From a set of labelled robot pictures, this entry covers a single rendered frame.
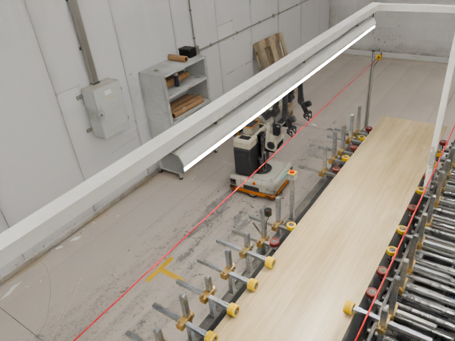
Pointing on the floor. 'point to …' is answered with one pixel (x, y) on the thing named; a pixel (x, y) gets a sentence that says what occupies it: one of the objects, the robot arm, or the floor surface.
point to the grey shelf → (172, 93)
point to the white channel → (16, 243)
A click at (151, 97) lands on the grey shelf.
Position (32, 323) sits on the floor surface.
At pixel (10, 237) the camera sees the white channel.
